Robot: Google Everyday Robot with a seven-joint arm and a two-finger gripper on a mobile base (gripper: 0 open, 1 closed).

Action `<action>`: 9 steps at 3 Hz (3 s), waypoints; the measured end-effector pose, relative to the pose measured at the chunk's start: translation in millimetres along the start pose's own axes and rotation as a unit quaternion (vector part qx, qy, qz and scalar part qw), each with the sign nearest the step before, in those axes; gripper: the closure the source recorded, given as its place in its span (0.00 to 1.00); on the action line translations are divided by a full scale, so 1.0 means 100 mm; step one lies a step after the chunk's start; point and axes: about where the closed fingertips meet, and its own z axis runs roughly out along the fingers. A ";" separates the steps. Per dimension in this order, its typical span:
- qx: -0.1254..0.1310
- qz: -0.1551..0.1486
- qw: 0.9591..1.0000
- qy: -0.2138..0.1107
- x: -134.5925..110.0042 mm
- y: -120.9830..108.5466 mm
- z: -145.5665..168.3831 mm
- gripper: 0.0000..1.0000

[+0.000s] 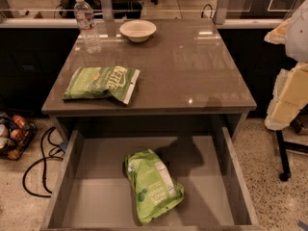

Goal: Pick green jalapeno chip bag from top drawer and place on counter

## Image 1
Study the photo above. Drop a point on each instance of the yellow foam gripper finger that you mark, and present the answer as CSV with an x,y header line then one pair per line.
x,y
290,96
278,34

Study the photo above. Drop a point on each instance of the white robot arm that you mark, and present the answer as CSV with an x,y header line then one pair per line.
x,y
296,45

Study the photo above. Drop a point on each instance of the grey counter cabinet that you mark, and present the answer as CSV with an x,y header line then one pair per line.
x,y
185,68

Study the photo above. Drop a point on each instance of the green Kettle chip bag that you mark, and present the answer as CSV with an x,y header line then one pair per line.
x,y
102,82

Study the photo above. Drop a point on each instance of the open grey drawer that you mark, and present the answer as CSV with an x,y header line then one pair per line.
x,y
93,192

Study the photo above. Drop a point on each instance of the white bowl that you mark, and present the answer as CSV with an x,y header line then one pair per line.
x,y
138,30

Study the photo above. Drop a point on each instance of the clear plastic water bottle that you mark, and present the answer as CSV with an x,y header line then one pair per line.
x,y
86,22

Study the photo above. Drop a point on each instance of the metal glass partition frame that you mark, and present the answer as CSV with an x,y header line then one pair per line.
x,y
228,14

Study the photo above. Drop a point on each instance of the wire basket with items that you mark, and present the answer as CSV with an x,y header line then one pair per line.
x,y
16,133

